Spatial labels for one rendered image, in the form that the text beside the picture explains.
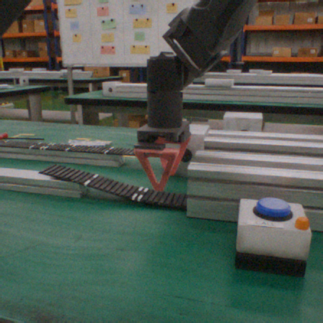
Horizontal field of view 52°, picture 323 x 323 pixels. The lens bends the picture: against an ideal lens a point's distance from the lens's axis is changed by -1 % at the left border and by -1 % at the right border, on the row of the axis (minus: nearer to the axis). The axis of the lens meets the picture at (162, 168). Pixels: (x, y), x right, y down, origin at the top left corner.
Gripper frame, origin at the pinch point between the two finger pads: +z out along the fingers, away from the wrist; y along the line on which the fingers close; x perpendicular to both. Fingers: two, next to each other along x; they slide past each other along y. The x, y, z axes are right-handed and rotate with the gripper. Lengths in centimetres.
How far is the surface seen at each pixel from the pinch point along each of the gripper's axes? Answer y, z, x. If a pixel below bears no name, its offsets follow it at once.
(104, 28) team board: 289, -51, 139
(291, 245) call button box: -16.7, 0.5, -19.1
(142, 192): 0.3, 3.3, 4.2
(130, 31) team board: 288, -47, 111
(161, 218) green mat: -6.1, 4.5, -1.0
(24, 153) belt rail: 17.0, 3.3, 41.3
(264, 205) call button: -13.9, -2.8, -15.8
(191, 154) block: 14.2, -0.5, -2.0
